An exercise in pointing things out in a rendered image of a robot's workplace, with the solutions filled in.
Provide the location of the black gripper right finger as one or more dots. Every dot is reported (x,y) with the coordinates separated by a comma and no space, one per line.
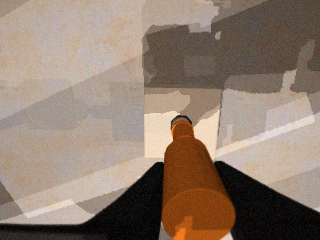
(264,214)

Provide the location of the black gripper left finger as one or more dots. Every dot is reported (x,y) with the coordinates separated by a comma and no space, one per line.
(135,215)

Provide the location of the orange cylinder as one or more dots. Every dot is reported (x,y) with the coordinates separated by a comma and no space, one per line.
(196,205)

